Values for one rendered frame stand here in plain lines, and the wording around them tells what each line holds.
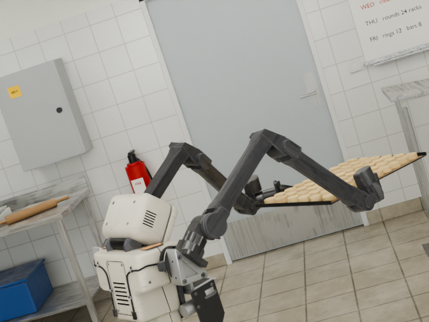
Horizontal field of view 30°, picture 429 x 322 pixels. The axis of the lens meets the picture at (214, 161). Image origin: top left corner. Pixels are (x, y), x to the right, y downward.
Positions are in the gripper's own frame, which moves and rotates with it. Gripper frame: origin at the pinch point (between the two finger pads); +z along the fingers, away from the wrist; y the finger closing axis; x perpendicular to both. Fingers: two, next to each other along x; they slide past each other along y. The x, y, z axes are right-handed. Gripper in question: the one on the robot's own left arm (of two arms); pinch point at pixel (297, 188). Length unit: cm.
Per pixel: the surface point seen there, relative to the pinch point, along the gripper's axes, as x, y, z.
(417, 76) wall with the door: -248, 3, 98
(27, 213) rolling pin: -202, 13, -186
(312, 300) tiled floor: -136, 100, -12
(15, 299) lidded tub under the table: -198, 68, -213
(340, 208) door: -255, 82, 22
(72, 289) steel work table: -230, 81, -183
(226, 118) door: -257, -6, -41
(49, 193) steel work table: -253, 11, -184
